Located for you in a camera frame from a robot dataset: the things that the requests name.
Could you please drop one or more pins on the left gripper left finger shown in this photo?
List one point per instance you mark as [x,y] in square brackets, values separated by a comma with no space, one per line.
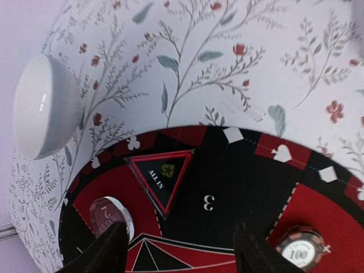
[107,254]

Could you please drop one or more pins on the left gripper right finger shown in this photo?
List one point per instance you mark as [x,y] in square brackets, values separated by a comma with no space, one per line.
[254,254]

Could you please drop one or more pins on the red black 100 chip stack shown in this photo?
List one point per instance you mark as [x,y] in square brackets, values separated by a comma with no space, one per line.
[303,246]

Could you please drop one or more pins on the red black triangle card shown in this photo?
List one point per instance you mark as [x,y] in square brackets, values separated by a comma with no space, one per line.
[160,176]

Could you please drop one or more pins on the round red black poker mat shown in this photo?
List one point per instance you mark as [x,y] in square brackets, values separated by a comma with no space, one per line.
[235,175]

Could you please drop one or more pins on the white ceramic bowl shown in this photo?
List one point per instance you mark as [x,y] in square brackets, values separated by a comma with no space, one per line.
[47,108]

